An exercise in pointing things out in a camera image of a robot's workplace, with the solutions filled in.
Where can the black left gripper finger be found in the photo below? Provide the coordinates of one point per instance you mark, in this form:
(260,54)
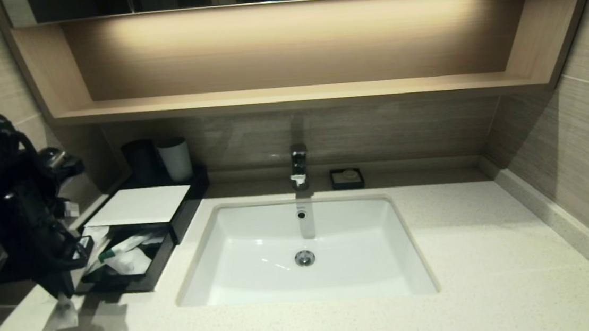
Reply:
(63,290)

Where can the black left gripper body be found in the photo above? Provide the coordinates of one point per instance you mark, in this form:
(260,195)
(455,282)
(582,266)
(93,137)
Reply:
(29,236)

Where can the black box drawer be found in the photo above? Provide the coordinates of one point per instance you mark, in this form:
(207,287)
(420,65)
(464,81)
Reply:
(166,256)

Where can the black amenity box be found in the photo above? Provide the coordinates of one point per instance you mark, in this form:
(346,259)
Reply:
(195,187)

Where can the clear plastic amenity packet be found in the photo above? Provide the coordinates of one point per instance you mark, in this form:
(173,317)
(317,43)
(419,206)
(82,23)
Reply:
(132,262)

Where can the black cup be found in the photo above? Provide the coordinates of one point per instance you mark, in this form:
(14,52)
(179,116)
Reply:
(139,162)

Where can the white cup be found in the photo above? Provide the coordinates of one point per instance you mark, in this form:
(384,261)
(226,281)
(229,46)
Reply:
(175,159)

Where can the chrome sink drain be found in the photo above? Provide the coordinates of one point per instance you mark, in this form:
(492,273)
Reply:
(305,258)

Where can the chrome faucet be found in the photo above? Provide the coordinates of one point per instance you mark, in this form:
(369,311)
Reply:
(298,164)

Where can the black soap dish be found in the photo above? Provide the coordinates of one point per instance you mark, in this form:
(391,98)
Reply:
(336,182)

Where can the white sink basin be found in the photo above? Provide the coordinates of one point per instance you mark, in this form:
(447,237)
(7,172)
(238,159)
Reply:
(355,245)

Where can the round soap bar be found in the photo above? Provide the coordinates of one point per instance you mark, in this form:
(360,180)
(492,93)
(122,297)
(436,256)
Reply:
(349,174)

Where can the light wooden wall shelf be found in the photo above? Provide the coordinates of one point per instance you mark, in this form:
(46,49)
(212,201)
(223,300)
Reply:
(289,48)

